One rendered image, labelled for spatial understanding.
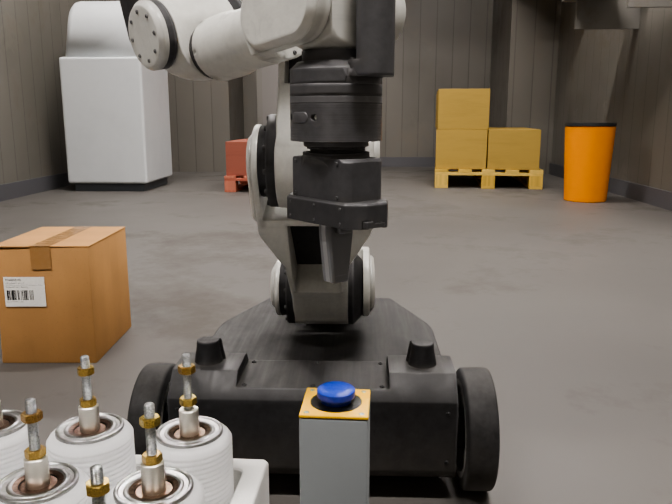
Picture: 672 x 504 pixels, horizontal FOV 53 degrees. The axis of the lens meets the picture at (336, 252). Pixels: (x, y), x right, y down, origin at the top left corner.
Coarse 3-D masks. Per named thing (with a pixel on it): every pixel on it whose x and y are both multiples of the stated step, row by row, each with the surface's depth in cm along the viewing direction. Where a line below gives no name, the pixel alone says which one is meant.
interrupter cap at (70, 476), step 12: (60, 468) 68; (72, 468) 68; (0, 480) 66; (12, 480) 66; (24, 480) 66; (60, 480) 66; (72, 480) 66; (0, 492) 64; (12, 492) 64; (24, 492) 64; (36, 492) 64; (48, 492) 64; (60, 492) 64
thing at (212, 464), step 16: (224, 432) 77; (160, 448) 73; (192, 448) 73; (208, 448) 73; (224, 448) 75; (176, 464) 72; (192, 464) 72; (208, 464) 73; (224, 464) 75; (208, 480) 74; (224, 480) 75; (208, 496) 74; (224, 496) 76
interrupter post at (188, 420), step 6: (180, 408) 76; (180, 414) 75; (186, 414) 75; (192, 414) 75; (198, 414) 76; (180, 420) 76; (186, 420) 75; (192, 420) 75; (198, 420) 76; (180, 426) 76; (186, 426) 75; (192, 426) 75; (198, 426) 76; (180, 432) 76; (186, 432) 75; (192, 432) 76; (198, 432) 76
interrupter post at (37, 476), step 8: (24, 464) 65; (32, 464) 64; (40, 464) 65; (48, 464) 66; (32, 472) 64; (40, 472) 65; (48, 472) 66; (32, 480) 65; (40, 480) 65; (48, 480) 66; (32, 488) 65; (40, 488) 65
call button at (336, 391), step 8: (328, 384) 70; (336, 384) 70; (344, 384) 70; (320, 392) 69; (328, 392) 68; (336, 392) 68; (344, 392) 68; (352, 392) 69; (328, 400) 68; (336, 400) 68; (344, 400) 68
